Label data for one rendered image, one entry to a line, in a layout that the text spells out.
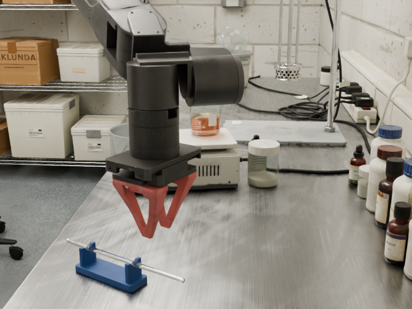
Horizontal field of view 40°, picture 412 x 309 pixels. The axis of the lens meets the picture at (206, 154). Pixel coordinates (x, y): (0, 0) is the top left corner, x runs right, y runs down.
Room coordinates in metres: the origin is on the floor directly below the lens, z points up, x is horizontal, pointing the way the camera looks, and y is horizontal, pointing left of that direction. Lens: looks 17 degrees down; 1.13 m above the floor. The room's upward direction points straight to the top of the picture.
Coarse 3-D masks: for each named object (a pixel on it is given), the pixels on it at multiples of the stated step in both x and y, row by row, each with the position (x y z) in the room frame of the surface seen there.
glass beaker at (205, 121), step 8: (192, 112) 1.04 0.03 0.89; (200, 112) 1.03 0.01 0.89; (208, 112) 1.03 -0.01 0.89; (216, 112) 1.04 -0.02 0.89; (192, 120) 1.04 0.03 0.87; (200, 120) 1.03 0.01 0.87; (208, 120) 1.03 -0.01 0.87; (216, 120) 1.04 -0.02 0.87; (192, 128) 1.04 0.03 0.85; (200, 128) 1.03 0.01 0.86; (208, 128) 1.03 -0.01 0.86; (216, 128) 1.04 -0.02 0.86; (200, 136) 1.03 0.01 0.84; (208, 136) 1.03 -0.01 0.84; (216, 136) 1.04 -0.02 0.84
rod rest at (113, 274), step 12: (84, 252) 0.68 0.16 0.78; (84, 264) 0.68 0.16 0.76; (96, 264) 0.68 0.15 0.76; (108, 264) 0.68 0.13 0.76; (96, 276) 0.66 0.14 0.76; (108, 276) 0.65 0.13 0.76; (120, 276) 0.65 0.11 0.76; (132, 276) 0.64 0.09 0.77; (144, 276) 0.65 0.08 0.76; (120, 288) 0.63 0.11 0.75; (132, 288) 0.63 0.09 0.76
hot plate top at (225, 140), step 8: (224, 128) 1.10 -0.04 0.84; (184, 136) 1.04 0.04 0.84; (192, 136) 1.04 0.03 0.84; (224, 136) 1.04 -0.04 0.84; (232, 136) 1.04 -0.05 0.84; (192, 144) 0.99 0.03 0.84; (200, 144) 0.99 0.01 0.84; (208, 144) 0.99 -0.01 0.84; (216, 144) 0.99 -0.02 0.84; (224, 144) 0.99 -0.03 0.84; (232, 144) 0.99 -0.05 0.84
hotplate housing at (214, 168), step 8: (208, 152) 1.00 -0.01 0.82; (216, 152) 1.00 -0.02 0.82; (224, 152) 1.00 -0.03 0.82; (232, 152) 1.00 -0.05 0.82; (192, 160) 0.98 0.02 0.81; (200, 160) 0.98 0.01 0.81; (208, 160) 0.98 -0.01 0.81; (216, 160) 0.98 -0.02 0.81; (224, 160) 0.98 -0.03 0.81; (232, 160) 0.99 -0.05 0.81; (240, 160) 1.07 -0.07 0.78; (200, 168) 0.98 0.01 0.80; (208, 168) 0.98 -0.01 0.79; (216, 168) 0.98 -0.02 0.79; (224, 168) 0.98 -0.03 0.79; (232, 168) 0.99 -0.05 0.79; (200, 176) 0.98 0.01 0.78; (208, 176) 0.98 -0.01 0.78; (216, 176) 0.98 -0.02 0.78; (224, 176) 0.98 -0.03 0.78; (232, 176) 0.99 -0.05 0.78; (168, 184) 0.97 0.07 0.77; (176, 184) 0.97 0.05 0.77; (200, 184) 0.98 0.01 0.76; (208, 184) 0.98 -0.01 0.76; (216, 184) 0.99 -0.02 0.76; (224, 184) 0.99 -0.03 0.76; (232, 184) 0.99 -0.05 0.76
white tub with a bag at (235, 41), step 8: (224, 32) 2.03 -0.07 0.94; (232, 32) 2.01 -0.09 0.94; (240, 32) 2.02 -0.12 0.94; (248, 32) 2.04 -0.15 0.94; (216, 40) 2.03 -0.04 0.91; (224, 40) 2.00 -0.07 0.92; (232, 40) 2.00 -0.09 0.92; (240, 40) 2.00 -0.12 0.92; (248, 40) 2.04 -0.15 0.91; (232, 48) 1.99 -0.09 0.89; (240, 48) 2.00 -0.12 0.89; (240, 56) 1.98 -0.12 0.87; (248, 56) 2.00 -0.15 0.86; (248, 64) 2.02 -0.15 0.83; (248, 72) 2.03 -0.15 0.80
